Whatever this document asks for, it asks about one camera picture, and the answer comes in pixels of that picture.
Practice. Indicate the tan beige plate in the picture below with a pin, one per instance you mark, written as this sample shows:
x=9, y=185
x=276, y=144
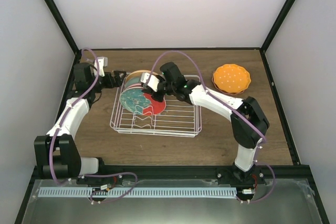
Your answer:
x=137, y=73

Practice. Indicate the plain pink plate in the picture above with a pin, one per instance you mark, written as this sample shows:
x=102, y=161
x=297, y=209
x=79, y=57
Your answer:
x=136, y=85

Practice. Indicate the light blue slotted cable duct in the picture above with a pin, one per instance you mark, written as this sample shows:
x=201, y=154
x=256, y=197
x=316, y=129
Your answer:
x=141, y=192

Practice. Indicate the white wire dish rack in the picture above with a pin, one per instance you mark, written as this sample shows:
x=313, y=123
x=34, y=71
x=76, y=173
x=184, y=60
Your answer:
x=178, y=119

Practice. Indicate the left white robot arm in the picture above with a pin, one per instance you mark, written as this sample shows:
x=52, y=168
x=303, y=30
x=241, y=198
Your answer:
x=56, y=153

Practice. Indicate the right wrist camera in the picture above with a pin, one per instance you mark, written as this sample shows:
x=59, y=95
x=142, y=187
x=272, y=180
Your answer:
x=150, y=80

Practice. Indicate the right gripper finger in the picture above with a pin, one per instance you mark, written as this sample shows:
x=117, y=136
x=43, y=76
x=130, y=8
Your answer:
x=157, y=96
x=147, y=90

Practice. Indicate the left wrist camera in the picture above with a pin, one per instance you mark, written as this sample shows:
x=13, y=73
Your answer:
x=103, y=61

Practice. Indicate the red and teal plate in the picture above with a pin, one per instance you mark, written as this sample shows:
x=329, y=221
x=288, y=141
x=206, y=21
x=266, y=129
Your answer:
x=140, y=103

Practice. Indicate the mint green flower plate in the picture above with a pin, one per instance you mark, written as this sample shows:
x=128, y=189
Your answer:
x=132, y=81

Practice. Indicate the orange polka dot plate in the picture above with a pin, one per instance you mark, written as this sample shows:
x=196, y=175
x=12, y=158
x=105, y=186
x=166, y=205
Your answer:
x=232, y=78

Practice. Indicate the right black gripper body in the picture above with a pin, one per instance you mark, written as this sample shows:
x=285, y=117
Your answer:
x=170, y=88

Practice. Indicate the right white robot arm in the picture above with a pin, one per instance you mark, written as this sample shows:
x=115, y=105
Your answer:
x=249, y=123

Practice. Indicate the pink polka dot plate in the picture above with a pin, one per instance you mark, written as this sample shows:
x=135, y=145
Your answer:
x=224, y=92

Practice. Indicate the black enclosure frame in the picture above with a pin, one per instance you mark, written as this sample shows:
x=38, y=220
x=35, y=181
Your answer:
x=279, y=20

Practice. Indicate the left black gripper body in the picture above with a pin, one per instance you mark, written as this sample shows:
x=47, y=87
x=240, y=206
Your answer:
x=109, y=84

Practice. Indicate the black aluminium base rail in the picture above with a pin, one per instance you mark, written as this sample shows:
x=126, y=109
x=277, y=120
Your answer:
x=225, y=174

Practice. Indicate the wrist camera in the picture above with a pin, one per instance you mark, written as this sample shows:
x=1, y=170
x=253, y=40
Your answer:
x=103, y=61
x=150, y=80

